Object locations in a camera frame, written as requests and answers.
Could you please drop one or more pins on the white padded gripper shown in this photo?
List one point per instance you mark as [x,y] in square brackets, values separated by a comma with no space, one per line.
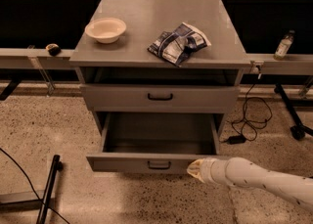
[207,170]

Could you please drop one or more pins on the grey drawer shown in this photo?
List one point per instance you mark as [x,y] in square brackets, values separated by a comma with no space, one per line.
[147,142]
[159,98]

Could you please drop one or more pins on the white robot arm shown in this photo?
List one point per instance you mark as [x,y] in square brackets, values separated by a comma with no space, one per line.
[243,173]

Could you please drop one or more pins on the grey drawer cabinet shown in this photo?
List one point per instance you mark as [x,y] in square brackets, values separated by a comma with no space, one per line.
[127,61]

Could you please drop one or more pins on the black wheeled stand base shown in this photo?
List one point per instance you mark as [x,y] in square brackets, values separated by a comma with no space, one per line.
[299,130]

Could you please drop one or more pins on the crumpled blue chip bag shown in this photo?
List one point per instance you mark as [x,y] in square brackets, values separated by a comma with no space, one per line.
[179,45]

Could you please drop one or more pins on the black metal stand leg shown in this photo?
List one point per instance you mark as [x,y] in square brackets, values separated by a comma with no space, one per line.
[45,201]

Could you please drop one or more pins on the clear plastic bottle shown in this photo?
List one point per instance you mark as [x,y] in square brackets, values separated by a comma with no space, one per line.
[284,45]

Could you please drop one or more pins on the white bowl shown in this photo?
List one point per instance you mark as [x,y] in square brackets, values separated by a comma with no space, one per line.
[105,30]

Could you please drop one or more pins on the small black yellow object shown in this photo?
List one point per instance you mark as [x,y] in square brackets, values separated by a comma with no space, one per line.
[53,49]

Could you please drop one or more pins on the white wall plug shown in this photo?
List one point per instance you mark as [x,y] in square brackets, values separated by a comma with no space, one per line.
[256,67]

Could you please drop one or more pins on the grey metal rail frame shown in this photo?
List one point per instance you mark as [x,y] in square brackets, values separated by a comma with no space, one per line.
[15,58]

